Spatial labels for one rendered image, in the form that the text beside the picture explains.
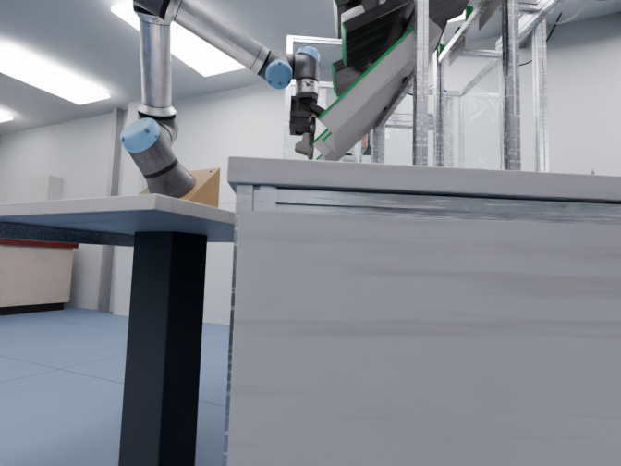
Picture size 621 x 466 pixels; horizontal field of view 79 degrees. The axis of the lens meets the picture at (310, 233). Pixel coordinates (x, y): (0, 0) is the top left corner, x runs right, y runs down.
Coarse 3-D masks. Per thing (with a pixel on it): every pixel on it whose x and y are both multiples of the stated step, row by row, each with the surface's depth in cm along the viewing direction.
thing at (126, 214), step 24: (0, 216) 87; (24, 216) 86; (48, 216) 84; (72, 216) 82; (96, 216) 81; (120, 216) 79; (144, 216) 78; (168, 216) 77; (192, 216) 75; (216, 216) 82; (216, 240) 158
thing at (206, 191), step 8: (216, 168) 129; (200, 176) 128; (208, 176) 126; (216, 176) 127; (200, 184) 122; (208, 184) 124; (216, 184) 127; (144, 192) 133; (192, 192) 119; (200, 192) 120; (208, 192) 124; (216, 192) 127; (184, 200) 116; (192, 200) 117; (200, 200) 120; (208, 200) 124; (216, 200) 127
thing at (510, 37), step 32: (416, 0) 69; (512, 0) 70; (416, 32) 68; (512, 32) 70; (416, 64) 68; (512, 64) 69; (416, 96) 67; (512, 96) 68; (416, 128) 66; (512, 128) 68; (416, 160) 66; (512, 160) 67
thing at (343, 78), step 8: (440, 40) 93; (376, 56) 88; (336, 64) 88; (344, 64) 87; (360, 64) 89; (368, 64) 90; (336, 72) 88; (344, 72) 89; (352, 72) 91; (360, 72) 92; (336, 80) 92; (344, 80) 93; (352, 80) 95; (336, 88) 95; (344, 88) 97; (336, 96) 100
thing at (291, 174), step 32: (256, 160) 42; (288, 160) 42; (320, 160) 43; (384, 192) 45; (416, 192) 44; (448, 192) 44; (480, 192) 44; (512, 192) 44; (544, 192) 44; (576, 192) 44; (608, 192) 45
